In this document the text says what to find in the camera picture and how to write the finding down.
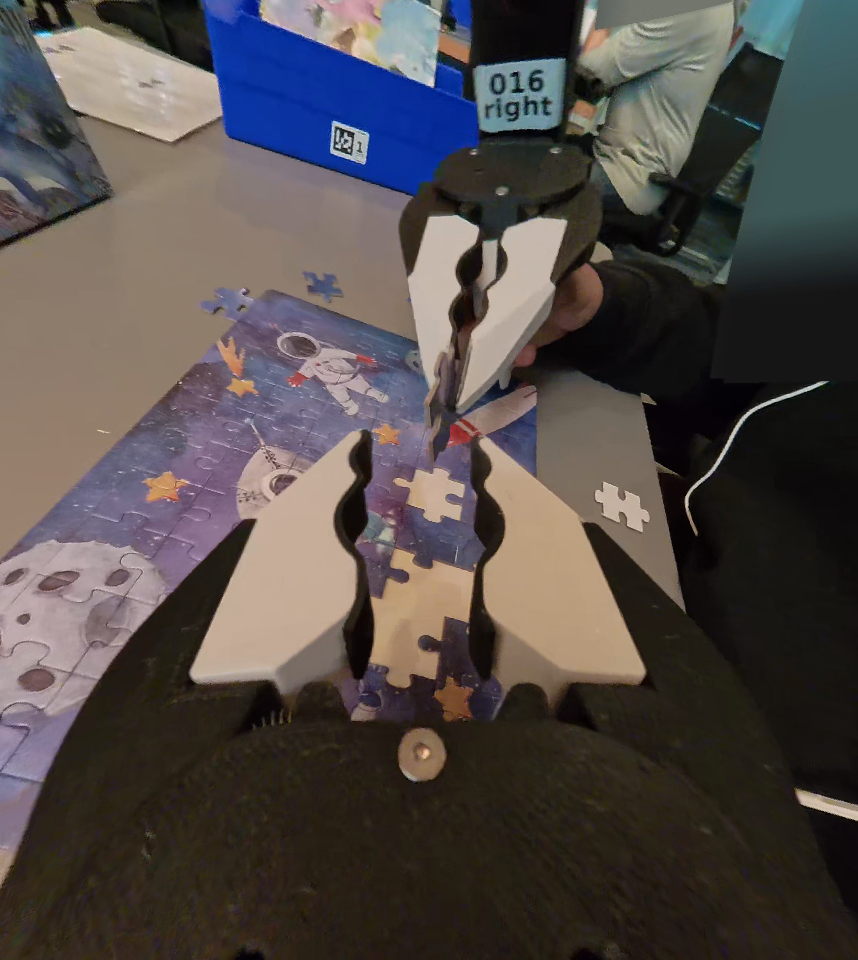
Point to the person's black clothing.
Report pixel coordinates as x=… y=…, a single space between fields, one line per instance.
x=811 y=600

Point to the blue plastic bin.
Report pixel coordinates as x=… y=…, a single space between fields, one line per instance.
x=286 y=112

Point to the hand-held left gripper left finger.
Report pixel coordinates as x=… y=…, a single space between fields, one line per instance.
x=286 y=592

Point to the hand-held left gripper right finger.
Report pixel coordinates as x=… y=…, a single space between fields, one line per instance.
x=556 y=592

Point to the black office chair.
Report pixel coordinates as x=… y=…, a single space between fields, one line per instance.
x=706 y=165

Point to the pastel picture box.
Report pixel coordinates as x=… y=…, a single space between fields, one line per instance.
x=369 y=34

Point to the puzzle box lid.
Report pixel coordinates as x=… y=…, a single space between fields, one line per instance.
x=9 y=150

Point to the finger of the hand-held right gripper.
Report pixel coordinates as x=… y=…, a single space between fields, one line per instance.
x=436 y=285
x=526 y=300

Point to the purple jigsaw puzzle piece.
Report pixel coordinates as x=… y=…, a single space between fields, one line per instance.
x=435 y=435
x=226 y=301
x=322 y=286

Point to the white paper sheet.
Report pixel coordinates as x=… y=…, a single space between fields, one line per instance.
x=136 y=82

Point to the white-backed jigsaw puzzle piece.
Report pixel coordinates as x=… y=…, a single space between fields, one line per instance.
x=620 y=506

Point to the space jigsaw puzzle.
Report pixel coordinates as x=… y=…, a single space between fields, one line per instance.
x=174 y=420

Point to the person's right hand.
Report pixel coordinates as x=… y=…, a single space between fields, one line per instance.
x=575 y=315

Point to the person's right forearm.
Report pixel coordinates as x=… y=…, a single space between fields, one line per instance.
x=646 y=322

